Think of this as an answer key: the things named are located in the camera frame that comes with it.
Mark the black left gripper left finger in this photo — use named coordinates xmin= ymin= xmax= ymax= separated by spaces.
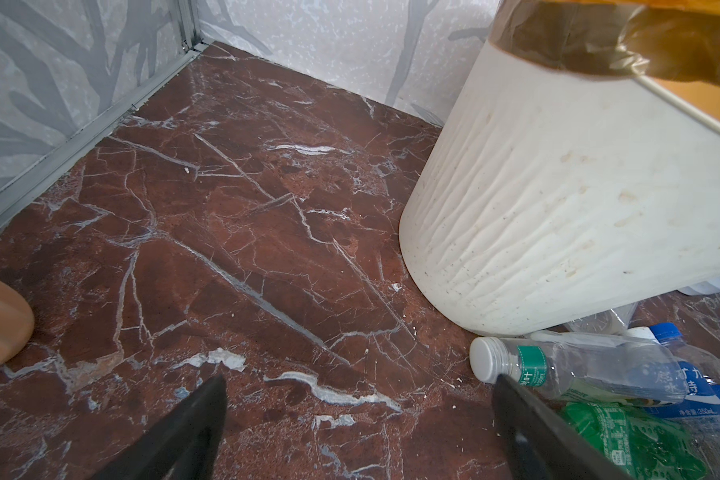
xmin=92 ymin=375 xmax=227 ymax=479

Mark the green plastic soda bottle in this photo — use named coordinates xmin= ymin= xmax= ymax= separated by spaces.
xmin=559 ymin=403 xmax=710 ymax=479

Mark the yellow bin liner bag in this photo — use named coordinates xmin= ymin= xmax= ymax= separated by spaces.
xmin=489 ymin=1 xmax=720 ymax=122

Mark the Pepsi blue label bottle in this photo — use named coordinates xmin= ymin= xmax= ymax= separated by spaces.
xmin=649 ymin=323 xmax=720 ymax=419

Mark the blue label bottle white cap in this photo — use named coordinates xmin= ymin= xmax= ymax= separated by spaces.
xmin=625 ymin=323 xmax=720 ymax=479

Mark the clear bottle green label lying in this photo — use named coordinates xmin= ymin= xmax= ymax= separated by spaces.
xmin=469 ymin=331 xmax=688 ymax=407

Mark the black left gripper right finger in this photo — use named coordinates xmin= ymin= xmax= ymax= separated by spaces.
xmin=492 ymin=375 xmax=629 ymax=479

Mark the white ribbed waste bin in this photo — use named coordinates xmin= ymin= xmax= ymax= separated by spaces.
xmin=399 ymin=44 xmax=720 ymax=336

